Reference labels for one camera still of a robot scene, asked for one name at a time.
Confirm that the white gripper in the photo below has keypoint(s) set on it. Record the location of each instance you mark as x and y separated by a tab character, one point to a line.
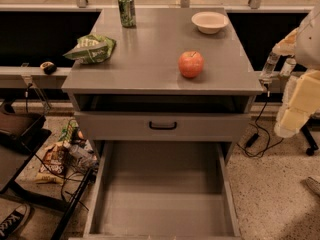
308	48

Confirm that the green jalapeno chip bag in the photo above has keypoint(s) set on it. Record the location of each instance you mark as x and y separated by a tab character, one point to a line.
92	49

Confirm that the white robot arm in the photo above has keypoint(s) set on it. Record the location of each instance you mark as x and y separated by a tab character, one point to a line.
303	42

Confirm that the grey drawer cabinet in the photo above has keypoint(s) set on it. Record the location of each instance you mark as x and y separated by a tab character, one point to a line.
142	74

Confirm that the open grey middle drawer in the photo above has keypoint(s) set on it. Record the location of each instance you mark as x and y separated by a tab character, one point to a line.
149	190

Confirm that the green snack bag on floor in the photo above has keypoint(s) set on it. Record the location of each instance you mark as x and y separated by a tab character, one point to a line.
69	131

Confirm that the brown snack bag on floor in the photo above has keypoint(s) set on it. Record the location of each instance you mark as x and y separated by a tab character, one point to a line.
53	168

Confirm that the black rolling stand leg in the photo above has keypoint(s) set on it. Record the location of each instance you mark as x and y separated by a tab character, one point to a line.
313	147

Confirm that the clear bottle dark cap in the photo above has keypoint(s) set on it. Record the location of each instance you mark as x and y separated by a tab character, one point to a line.
287	67

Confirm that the clear water bottle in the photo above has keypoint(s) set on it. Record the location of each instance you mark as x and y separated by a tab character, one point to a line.
269	66

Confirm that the grey white shoe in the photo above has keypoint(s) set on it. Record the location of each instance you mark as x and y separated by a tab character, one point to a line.
313	182

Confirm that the red apple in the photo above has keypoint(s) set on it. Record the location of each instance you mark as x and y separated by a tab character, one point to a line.
190	64

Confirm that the white bowl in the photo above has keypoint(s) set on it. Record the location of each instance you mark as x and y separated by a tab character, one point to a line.
210	22

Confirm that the green soda can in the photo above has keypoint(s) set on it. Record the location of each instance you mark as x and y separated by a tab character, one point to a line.
127	13

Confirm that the plastic bottle on floor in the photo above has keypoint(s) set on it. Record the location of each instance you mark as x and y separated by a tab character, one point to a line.
84	159

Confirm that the black yellow tape measure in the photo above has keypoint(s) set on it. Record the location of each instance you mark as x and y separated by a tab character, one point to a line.
48	67

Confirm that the dark bin on stand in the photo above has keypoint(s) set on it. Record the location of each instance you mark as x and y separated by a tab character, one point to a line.
17	130

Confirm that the black sneaker white laces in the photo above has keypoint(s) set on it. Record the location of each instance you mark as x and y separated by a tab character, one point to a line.
13	224

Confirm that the grey top drawer black handle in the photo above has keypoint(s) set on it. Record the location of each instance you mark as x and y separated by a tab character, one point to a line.
162	126

